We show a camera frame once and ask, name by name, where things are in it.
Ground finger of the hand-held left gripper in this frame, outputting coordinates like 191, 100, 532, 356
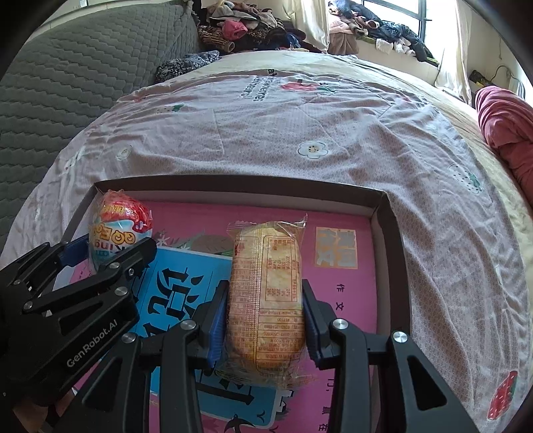
23, 239, 158, 322
0, 240, 93, 301

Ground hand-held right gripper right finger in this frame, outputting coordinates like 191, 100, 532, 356
300, 279, 479, 433

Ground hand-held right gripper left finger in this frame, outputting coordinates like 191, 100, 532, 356
54, 281, 232, 433

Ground foil-wrapped toy egg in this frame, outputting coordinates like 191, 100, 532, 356
89, 189, 155, 272

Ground shallow cardboard box pink print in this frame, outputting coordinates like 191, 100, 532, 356
62, 175, 411, 433

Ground clear-wrapped orange snack packet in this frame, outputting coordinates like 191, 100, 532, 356
217, 214, 321, 390

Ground grey quilted headboard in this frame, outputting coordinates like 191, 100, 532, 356
0, 0, 201, 250

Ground pink printed bed sheet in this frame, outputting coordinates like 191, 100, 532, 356
0, 62, 529, 433

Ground dark patterned pillow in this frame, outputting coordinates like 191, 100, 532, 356
155, 51, 221, 83

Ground pile of clothes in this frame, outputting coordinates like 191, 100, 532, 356
195, 0, 326, 55

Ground red blanket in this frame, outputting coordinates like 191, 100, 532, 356
475, 85, 533, 205

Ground cream curtain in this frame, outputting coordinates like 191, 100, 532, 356
287, 0, 330, 51
435, 0, 476, 105

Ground clothes on windowsill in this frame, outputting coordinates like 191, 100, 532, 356
328, 0, 439, 64

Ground window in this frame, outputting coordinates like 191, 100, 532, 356
325, 0, 459, 55

